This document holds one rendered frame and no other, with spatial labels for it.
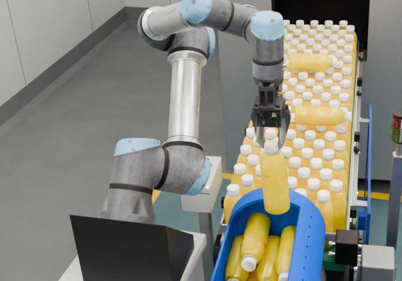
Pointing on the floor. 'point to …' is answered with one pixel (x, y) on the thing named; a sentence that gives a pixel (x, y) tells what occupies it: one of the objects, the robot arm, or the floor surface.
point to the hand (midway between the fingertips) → (271, 142)
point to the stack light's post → (394, 202)
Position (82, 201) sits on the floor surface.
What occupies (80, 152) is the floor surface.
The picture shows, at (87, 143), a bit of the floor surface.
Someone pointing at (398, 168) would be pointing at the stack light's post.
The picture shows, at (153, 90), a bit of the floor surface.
